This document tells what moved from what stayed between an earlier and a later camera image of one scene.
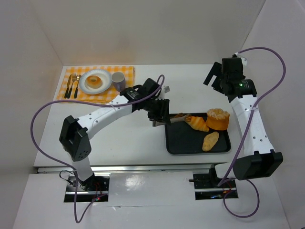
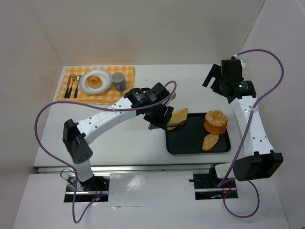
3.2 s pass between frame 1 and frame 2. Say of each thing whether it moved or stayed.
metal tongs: moved
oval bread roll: stayed
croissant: moved
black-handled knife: stayed
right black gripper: stayed
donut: stayed
